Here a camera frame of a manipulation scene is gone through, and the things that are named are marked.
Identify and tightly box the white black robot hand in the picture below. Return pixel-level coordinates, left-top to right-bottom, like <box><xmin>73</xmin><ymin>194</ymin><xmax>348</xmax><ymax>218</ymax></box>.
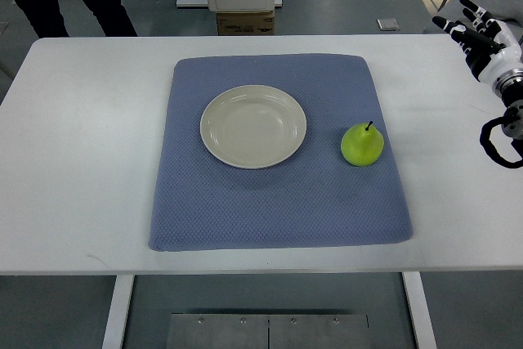
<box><xmin>432</xmin><ymin>0</ymin><xmax>522</xmax><ymax>92</ymax></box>

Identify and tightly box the green pear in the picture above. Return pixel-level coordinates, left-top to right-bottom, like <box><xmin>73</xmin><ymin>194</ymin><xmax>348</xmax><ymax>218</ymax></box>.
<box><xmin>340</xmin><ymin>121</ymin><xmax>385</xmax><ymax>167</ymax></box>

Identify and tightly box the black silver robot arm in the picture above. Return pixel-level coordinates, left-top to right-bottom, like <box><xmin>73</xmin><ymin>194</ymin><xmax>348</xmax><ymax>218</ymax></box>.
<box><xmin>480</xmin><ymin>68</ymin><xmax>522</xmax><ymax>169</ymax></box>

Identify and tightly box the grey floor plate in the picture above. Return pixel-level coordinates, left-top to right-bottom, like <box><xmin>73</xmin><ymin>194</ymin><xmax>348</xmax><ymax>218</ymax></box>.
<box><xmin>376</xmin><ymin>18</ymin><xmax>400</xmax><ymax>32</ymax></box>

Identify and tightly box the cream round plate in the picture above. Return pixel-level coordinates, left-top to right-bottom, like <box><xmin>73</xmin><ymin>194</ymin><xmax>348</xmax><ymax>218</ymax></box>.
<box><xmin>199</xmin><ymin>85</ymin><xmax>307</xmax><ymax>169</ymax></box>

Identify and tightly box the blue woven mat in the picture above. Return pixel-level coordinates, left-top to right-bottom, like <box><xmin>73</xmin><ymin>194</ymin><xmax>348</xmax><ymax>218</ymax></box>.
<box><xmin>149</xmin><ymin>54</ymin><xmax>413</xmax><ymax>251</ymax></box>

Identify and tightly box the cardboard box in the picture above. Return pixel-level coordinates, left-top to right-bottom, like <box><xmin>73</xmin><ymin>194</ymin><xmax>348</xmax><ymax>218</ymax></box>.
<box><xmin>216</xmin><ymin>11</ymin><xmax>275</xmax><ymax>36</ymax></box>

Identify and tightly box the white table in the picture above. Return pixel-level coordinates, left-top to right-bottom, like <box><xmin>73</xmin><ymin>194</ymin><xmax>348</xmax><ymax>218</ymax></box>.
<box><xmin>1</xmin><ymin>34</ymin><xmax>522</xmax><ymax>348</ymax></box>

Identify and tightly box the metal base plate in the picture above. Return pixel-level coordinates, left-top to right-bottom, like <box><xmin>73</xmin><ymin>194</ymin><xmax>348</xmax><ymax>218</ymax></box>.
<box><xmin>167</xmin><ymin>314</ymin><xmax>372</xmax><ymax>348</ymax></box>

